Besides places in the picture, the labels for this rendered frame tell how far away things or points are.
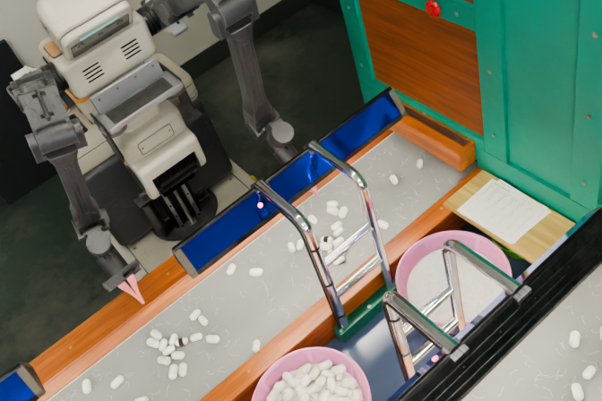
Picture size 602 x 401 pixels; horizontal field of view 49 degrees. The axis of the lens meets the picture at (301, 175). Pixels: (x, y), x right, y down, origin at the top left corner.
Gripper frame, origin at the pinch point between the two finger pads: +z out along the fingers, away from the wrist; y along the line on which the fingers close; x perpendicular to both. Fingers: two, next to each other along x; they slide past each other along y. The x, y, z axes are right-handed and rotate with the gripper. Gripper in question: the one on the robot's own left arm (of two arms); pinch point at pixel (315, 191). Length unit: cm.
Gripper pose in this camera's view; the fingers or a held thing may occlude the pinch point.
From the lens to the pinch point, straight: 178.3
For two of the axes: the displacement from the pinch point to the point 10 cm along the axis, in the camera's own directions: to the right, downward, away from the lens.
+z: 6.2, 7.9, -0.3
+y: 7.6, -5.8, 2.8
